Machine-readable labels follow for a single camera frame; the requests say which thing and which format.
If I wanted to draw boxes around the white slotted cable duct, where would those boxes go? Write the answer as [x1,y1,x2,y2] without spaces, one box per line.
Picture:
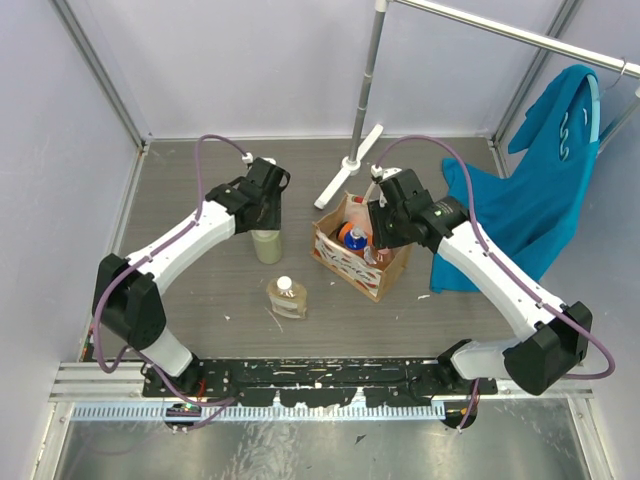
[70,401,446,423]

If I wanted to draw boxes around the teal blue t-shirt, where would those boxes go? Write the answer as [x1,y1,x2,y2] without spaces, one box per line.
[442,65,600,281]

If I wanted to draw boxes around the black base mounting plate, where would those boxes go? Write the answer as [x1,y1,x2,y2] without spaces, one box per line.
[173,357,473,408]

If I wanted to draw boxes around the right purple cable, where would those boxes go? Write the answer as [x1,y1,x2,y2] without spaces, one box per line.
[372,134,615,431]

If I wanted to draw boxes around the horizontal metal rack bar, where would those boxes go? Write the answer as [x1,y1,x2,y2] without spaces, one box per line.
[399,1,639,79]

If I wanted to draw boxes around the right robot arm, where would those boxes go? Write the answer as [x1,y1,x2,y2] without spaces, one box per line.
[368,167,593,395]

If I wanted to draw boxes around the orange bottle blue pump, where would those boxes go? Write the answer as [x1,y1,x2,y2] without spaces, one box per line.
[336,222,369,258]

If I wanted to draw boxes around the white rack base foot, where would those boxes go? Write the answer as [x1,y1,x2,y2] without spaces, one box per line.
[314,124,384,210]

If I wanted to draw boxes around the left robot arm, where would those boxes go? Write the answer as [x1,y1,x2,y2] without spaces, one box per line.
[92,157,291,396]

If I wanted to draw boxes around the green bottle white cap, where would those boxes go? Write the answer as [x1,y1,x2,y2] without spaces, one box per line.
[251,230,282,265]

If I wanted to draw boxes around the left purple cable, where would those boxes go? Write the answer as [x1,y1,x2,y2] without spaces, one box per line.
[92,133,254,431]

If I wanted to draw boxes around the metal clothes rack pole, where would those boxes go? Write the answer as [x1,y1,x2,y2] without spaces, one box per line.
[343,0,389,175]

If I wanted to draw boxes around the purple cable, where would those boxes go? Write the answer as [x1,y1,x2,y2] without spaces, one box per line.
[92,133,254,431]
[372,134,615,431]

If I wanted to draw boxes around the clear yellowish soap bottle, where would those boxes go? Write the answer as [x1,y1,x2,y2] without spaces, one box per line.
[267,276,308,319]

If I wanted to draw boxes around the pink cap peach bottle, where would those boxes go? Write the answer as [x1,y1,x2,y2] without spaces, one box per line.
[370,247,394,271]

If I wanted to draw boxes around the light blue clothes hanger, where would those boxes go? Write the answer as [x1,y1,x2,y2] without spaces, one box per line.
[583,73,601,143]

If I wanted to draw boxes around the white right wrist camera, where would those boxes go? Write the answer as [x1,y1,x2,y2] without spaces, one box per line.
[370,164,402,184]

